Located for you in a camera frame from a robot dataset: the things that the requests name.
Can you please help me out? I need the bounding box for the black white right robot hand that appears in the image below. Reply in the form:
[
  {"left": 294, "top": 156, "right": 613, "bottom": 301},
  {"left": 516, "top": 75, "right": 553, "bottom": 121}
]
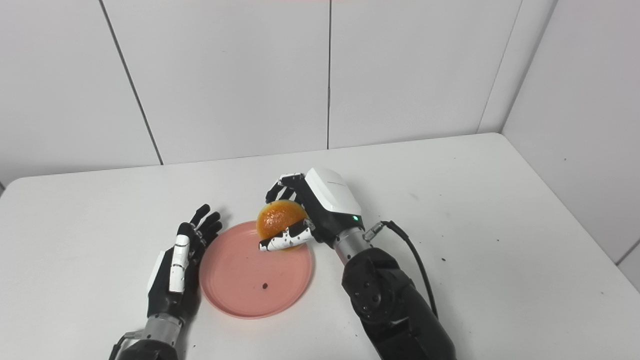
[{"left": 258, "top": 167, "right": 364, "bottom": 252}]

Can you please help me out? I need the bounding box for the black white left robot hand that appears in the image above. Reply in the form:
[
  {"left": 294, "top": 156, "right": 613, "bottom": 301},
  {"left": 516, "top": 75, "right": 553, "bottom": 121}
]
[{"left": 146, "top": 203, "right": 224, "bottom": 323}]

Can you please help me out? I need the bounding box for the toy hamburger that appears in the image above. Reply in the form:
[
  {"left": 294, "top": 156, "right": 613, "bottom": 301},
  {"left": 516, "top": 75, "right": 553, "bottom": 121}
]
[{"left": 256, "top": 200, "right": 309, "bottom": 251}]

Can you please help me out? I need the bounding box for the pink round plate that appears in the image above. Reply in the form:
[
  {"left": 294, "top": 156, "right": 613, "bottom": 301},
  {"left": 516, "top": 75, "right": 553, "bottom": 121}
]
[{"left": 199, "top": 220, "right": 315, "bottom": 320}]

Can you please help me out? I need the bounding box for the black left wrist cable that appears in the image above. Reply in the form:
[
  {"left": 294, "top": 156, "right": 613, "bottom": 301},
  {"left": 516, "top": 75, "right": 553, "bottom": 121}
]
[{"left": 108, "top": 331, "right": 143, "bottom": 360}]

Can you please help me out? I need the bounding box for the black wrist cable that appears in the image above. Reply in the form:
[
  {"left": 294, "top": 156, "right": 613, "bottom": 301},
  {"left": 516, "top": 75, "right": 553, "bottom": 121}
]
[
  {"left": 363, "top": 220, "right": 439, "bottom": 321},
  {"left": 108, "top": 331, "right": 143, "bottom": 360}
]

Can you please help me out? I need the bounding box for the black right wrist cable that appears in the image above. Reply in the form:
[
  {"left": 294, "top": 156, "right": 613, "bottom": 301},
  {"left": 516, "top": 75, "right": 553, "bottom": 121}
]
[{"left": 363, "top": 220, "right": 439, "bottom": 321}]

